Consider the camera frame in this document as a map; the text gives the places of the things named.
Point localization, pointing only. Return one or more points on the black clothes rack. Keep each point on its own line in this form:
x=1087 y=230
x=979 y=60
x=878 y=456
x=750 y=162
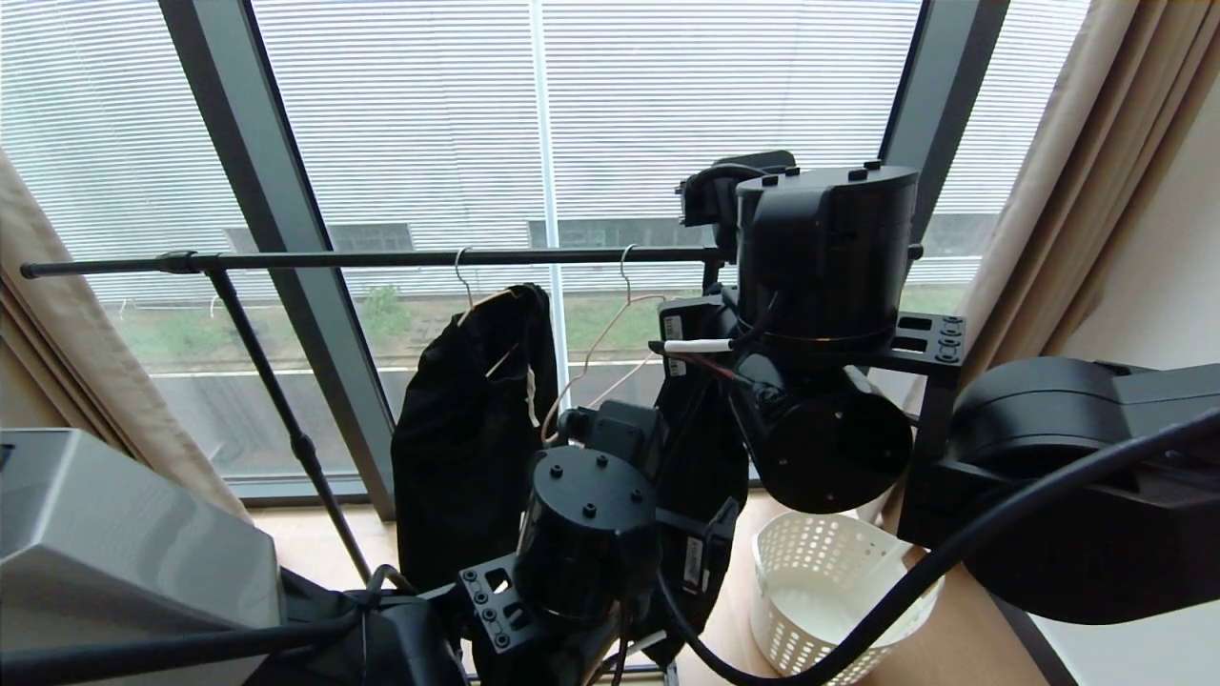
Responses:
x=334 y=258

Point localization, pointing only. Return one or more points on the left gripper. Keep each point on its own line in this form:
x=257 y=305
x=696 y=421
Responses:
x=686 y=572

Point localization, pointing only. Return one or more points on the beige curtain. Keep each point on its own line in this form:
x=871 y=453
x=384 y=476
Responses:
x=95 y=381
x=1067 y=191

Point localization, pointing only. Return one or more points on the pink clothes hanger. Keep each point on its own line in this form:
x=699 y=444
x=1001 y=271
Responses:
x=464 y=286
x=626 y=276

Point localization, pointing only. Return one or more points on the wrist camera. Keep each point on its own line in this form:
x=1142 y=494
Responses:
x=620 y=433
x=724 y=191

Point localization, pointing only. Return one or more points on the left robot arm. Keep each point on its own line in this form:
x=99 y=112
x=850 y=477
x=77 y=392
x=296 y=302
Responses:
x=114 y=534

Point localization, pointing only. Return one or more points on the window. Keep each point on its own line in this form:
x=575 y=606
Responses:
x=286 y=191

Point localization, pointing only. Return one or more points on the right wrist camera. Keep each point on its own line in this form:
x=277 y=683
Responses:
x=724 y=191

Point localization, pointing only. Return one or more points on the heap of clothes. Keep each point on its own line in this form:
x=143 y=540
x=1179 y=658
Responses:
x=705 y=448

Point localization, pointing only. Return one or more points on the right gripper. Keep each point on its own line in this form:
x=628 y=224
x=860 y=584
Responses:
x=829 y=448

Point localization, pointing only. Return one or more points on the white laundry basket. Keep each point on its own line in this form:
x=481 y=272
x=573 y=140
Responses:
x=820 y=572

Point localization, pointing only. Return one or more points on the black garment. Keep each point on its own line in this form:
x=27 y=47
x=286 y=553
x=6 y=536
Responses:
x=457 y=457

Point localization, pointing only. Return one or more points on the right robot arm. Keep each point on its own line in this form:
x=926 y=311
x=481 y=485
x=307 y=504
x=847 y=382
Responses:
x=829 y=257

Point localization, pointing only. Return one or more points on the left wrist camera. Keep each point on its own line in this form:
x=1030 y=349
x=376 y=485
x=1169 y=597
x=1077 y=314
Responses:
x=620 y=433

